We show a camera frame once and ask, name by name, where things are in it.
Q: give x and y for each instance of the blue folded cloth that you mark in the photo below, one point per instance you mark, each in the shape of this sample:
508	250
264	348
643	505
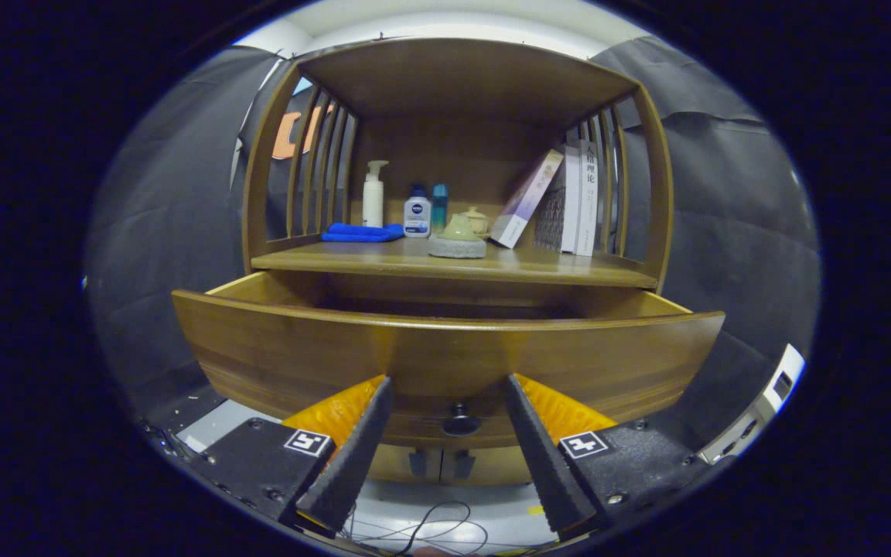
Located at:
360	232

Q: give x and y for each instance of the white appliance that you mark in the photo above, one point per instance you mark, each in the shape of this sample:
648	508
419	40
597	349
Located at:
762	402

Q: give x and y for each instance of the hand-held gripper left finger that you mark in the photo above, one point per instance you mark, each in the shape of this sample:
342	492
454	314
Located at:
349	464

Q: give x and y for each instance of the purple and white book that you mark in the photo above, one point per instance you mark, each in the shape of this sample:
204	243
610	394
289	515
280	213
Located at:
527	201

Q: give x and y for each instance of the white book black lettering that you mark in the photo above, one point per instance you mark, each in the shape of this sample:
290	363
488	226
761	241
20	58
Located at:
588	220

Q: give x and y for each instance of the brown wooden drawer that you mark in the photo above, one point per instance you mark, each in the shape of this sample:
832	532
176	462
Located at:
337	356

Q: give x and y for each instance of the brown wooden cabinet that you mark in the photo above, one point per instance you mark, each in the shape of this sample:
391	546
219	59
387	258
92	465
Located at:
461	77

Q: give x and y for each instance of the white pump bottle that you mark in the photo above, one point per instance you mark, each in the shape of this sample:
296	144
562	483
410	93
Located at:
373	201

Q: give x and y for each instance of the beige lidded tea cup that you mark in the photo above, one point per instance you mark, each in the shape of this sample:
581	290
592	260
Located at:
479	220

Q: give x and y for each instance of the plain white book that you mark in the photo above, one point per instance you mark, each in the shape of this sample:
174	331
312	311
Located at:
571	209

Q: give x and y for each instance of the teal blue bottle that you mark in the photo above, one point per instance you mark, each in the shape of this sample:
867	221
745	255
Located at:
440	205

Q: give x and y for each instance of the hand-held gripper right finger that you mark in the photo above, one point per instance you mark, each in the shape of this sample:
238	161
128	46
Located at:
546	464

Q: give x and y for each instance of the white bottle blue cap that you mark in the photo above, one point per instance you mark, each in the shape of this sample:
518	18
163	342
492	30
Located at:
417	216

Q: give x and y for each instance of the dark patterned book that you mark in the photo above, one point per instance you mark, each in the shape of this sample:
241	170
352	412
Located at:
550	224

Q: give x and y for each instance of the pale green dish grey base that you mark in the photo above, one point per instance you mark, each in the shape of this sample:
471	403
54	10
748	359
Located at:
457	232

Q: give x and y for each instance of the wooden countertop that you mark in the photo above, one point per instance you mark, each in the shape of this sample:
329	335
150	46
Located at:
546	265

